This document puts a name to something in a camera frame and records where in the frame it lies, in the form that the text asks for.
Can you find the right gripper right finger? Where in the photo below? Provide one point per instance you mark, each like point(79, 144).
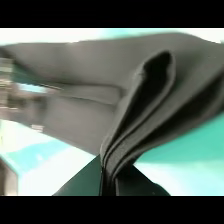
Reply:
point(136, 183)

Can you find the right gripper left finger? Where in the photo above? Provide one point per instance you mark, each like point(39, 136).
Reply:
point(87, 181)

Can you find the black garment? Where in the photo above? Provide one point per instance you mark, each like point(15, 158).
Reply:
point(100, 86)

